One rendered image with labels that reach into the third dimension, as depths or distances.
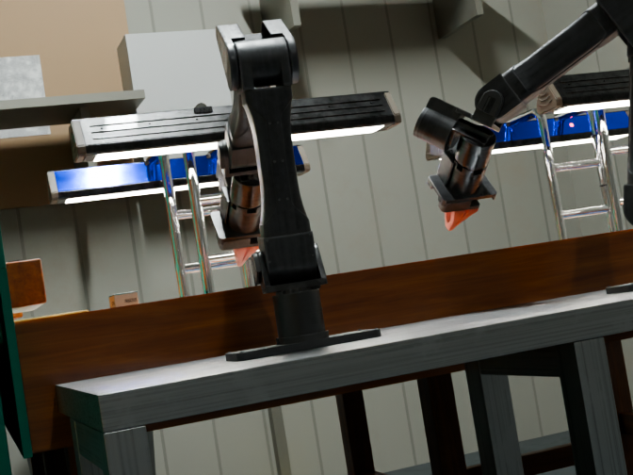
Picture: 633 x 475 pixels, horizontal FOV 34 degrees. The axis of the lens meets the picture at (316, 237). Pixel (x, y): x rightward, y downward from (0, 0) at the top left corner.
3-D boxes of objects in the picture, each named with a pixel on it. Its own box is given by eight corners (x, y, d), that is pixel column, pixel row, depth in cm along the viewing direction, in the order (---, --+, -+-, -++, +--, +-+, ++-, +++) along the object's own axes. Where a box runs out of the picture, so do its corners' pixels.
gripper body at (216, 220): (208, 221, 173) (211, 187, 168) (266, 213, 177) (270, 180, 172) (219, 247, 169) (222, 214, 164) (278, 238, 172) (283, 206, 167)
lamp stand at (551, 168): (631, 270, 264) (601, 98, 266) (564, 281, 257) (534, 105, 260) (589, 275, 282) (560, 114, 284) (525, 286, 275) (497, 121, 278)
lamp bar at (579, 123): (641, 132, 285) (637, 106, 286) (438, 155, 265) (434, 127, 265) (624, 138, 293) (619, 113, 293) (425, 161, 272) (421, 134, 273)
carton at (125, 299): (138, 303, 155) (137, 290, 155) (115, 307, 153) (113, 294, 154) (133, 305, 160) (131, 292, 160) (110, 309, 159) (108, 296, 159)
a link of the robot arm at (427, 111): (407, 133, 166) (440, 64, 164) (419, 138, 174) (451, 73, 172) (471, 164, 163) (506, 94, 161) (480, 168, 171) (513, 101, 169)
